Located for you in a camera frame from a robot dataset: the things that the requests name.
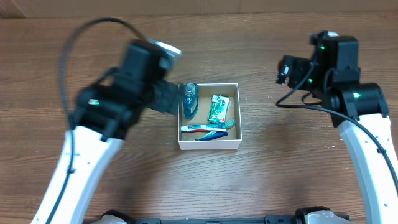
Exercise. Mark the green white packet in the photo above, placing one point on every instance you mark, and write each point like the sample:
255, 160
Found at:
218, 109

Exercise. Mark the white cardboard box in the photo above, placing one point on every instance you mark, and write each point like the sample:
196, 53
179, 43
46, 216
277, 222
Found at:
190, 141

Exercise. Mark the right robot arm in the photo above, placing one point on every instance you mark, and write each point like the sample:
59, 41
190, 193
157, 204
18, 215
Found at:
359, 111

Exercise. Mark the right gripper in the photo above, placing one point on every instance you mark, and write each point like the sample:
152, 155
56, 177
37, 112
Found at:
296, 64

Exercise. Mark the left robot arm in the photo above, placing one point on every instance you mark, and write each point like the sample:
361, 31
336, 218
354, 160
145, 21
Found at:
103, 115

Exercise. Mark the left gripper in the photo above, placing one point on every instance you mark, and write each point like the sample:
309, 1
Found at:
163, 101

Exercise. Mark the green white toothbrush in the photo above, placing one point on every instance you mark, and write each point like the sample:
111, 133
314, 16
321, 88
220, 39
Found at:
230, 124

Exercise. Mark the blue mouthwash bottle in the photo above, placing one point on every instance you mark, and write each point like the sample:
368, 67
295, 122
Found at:
190, 100

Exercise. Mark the green white toothpaste tube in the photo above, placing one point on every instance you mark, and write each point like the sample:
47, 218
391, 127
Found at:
203, 128

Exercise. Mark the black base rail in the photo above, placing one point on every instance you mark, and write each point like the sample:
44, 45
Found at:
302, 215

